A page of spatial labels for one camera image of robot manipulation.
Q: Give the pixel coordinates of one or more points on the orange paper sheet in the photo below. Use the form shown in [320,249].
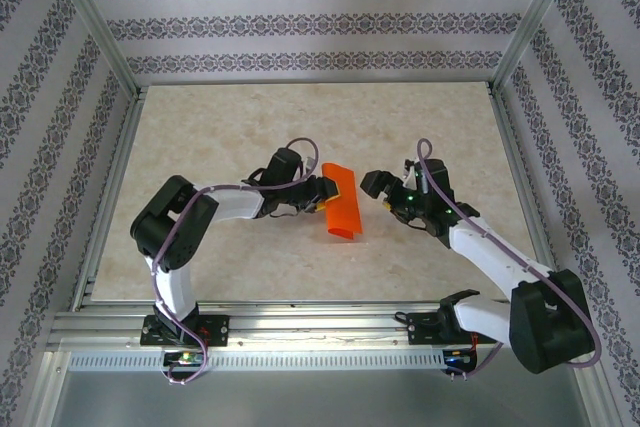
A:
[345,207]

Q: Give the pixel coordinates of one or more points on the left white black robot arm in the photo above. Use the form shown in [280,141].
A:
[172,292]

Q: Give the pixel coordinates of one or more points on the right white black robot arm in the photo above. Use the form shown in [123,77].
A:
[480,252]

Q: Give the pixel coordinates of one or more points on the small controller board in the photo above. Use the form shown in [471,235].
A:
[457,357]
[184,358]

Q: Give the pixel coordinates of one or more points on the grey metal panel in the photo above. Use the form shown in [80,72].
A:
[320,399]

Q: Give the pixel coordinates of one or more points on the aluminium side rail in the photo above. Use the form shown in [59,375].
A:
[512,147]
[121,147]

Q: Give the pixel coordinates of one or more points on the aluminium mounting rail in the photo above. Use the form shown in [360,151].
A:
[320,319]

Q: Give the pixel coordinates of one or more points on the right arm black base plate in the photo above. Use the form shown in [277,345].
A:
[420,329]

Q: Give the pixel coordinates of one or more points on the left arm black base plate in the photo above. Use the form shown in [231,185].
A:
[220,329]

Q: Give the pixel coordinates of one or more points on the aluminium frame post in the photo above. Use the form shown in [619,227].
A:
[92,22]
[532,22]

